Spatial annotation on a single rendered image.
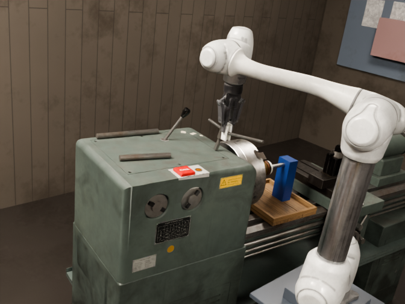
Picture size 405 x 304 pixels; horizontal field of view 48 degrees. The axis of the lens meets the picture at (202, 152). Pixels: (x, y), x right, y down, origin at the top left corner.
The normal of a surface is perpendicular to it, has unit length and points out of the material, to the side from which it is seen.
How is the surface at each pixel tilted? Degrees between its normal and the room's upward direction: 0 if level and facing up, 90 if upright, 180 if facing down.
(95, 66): 90
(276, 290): 0
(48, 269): 0
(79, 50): 90
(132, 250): 90
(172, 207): 90
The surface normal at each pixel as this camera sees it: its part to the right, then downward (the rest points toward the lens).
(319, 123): -0.74, 0.17
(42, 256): 0.12, -0.92
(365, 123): -0.50, 0.20
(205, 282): 0.56, 0.37
